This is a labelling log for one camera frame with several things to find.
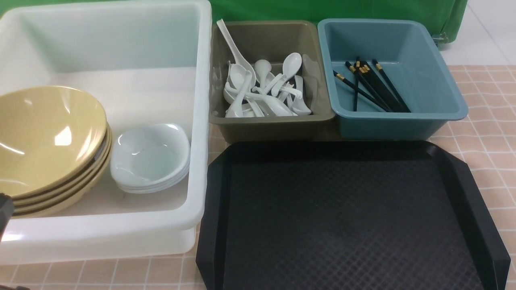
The large white plastic tub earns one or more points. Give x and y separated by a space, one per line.
147 62

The white square side dish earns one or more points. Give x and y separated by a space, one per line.
149 155

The top stacked white dish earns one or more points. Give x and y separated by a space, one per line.
170 181

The white spoon upright bowl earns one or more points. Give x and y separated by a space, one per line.
291 66

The yellow noodle bowl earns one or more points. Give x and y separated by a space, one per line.
47 135

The white ceramic soup spoon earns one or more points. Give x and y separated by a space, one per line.
239 80

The black chopstick in bin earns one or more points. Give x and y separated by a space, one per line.
391 86
367 84
385 89
363 93
380 87

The black chopstick gold tip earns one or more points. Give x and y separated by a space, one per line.
356 82
377 88

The tall leaning white spoon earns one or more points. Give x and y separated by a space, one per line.
238 57

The middle stacked yellow bowl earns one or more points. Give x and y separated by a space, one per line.
86 189

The white spoon right side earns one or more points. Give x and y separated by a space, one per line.
299 106

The white spoon small round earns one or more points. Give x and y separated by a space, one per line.
262 68

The green cloth backdrop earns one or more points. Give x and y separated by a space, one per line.
441 18

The bottom stacked yellow bowl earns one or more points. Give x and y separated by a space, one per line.
68 205

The white spoon centre long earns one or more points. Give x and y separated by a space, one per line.
273 103

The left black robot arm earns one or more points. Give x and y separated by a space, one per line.
7 209

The black plastic serving tray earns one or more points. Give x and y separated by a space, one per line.
347 215

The metal clamp on backdrop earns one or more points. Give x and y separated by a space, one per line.
440 39

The teal blue plastic bin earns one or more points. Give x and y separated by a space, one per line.
411 61

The top stacked yellow bowl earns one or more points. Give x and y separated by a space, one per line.
77 181

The stacked yellow bowl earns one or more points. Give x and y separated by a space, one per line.
77 181
68 205
86 189

